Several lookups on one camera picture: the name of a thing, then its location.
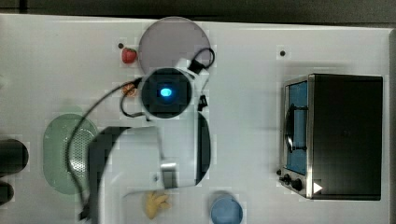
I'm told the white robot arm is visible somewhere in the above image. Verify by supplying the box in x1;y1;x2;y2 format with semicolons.
88;59;211;224

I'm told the green oval strainer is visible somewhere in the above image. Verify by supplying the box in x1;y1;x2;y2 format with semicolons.
43;114;97;195

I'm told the orange slice toy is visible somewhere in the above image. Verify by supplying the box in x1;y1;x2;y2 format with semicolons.
121;83;138;97

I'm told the grey round plate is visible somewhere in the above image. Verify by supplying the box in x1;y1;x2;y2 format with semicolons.
138;17;210;75

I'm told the pink strawberry toy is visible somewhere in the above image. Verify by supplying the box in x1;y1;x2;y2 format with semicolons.
121;48;137;64

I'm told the blue cup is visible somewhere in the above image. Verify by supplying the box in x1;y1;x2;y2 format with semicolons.
210;195;243;224

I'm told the silver toaster oven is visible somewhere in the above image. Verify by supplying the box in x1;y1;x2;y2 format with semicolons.
276;74;384;201

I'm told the black cooking pot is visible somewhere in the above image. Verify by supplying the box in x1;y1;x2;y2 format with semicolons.
0;139;29;177

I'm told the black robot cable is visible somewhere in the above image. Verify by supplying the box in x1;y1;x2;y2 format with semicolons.
64;47;216;222

